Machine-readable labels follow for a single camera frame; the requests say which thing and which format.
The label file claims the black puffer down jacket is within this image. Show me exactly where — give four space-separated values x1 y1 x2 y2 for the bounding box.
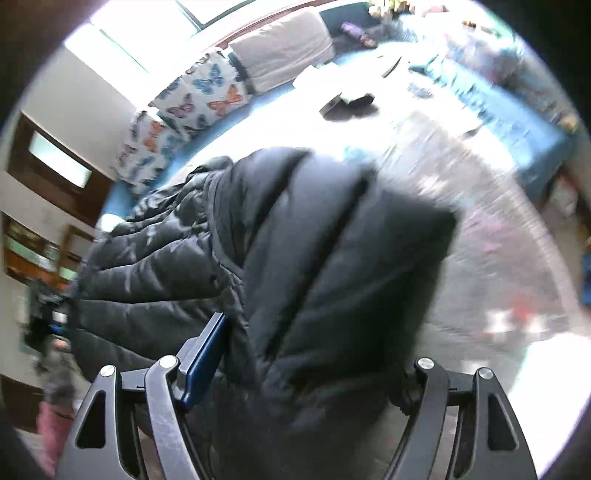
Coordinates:
69 148 457 479

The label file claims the wooden display cabinet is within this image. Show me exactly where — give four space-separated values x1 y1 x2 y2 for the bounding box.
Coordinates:
2 212 94 291

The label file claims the dark brown wooden door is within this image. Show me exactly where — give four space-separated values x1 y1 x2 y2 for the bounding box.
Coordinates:
7 112 113 226

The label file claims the left butterfly pillow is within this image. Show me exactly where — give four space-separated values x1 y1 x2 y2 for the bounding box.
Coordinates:
114 111 184 197

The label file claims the butterfly pillow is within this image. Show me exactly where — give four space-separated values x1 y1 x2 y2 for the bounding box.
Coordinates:
114 111 184 197
149 49 252 142

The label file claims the right butterfly pillow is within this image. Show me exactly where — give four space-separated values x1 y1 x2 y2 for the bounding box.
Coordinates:
149 49 252 142

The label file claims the green framed window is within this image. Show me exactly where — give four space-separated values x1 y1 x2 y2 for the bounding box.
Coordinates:
62 0 260 70

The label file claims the grey star-pattern mattress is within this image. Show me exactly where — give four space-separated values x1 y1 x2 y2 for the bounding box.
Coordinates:
291 116 588 406

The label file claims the white remote control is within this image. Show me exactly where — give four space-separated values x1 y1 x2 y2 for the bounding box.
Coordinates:
320 93 375 117

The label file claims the plain white pillow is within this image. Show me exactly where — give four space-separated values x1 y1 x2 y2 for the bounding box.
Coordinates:
229 7 335 94

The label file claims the black remote control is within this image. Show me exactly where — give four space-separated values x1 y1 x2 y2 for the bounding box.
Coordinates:
382 56 403 79

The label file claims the purple small item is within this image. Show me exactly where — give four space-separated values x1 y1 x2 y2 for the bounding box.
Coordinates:
341 22 378 49

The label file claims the blue bed frame cushion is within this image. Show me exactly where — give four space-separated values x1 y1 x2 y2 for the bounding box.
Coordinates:
102 2 573 218

